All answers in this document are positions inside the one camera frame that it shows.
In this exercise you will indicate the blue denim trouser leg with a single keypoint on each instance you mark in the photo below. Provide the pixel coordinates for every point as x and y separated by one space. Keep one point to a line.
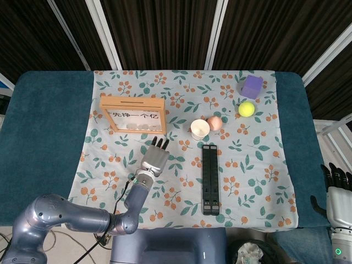
299 244

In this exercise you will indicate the silver coin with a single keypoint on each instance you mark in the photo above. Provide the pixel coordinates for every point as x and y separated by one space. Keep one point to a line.
152 127

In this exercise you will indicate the wooden framed coin bank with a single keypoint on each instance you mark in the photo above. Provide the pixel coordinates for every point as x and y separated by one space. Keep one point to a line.
132 103

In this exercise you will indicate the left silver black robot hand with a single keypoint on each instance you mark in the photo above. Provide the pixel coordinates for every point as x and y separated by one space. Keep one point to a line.
154 160

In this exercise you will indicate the black power plug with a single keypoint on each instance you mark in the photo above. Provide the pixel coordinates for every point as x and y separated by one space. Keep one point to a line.
104 239

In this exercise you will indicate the black trash bin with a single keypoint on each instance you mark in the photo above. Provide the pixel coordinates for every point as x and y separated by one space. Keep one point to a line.
248 251

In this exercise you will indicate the purple cube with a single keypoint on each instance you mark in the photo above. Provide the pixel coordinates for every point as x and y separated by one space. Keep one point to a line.
252 86

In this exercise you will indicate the white frame post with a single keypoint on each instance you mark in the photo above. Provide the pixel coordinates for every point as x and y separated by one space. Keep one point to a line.
215 35
104 35
327 55

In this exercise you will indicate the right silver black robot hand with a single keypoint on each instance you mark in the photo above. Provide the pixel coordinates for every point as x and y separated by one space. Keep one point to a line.
341 206

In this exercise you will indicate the teal table cover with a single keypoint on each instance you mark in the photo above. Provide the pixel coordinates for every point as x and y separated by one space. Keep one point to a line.
41 123

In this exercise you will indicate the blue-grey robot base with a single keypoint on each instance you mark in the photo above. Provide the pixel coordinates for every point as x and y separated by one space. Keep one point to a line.
165 247

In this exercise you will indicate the yellow tennis ball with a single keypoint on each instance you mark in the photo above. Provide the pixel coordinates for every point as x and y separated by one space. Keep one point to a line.
246 109

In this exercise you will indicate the black folding stand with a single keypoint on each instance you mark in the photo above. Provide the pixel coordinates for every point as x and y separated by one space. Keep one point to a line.
211 181

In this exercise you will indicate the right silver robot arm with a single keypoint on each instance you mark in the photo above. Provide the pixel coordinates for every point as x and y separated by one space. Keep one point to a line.
342 244

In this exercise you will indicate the floral print tablecloth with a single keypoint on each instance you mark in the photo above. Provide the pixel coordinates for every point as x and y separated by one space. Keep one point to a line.
261 170

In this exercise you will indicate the thin grey frame rail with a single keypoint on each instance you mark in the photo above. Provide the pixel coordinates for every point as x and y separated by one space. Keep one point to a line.
68 35

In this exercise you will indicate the white paper cup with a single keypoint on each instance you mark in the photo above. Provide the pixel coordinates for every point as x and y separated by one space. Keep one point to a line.
200 127

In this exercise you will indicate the white aluminium frame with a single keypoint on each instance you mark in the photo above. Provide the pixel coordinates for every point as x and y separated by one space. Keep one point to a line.
332 129

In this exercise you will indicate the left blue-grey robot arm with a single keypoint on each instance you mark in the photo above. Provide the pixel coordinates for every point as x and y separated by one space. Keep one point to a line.
68 217

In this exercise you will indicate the pink peach toy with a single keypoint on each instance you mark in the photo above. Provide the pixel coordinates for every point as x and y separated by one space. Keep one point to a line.
215 123

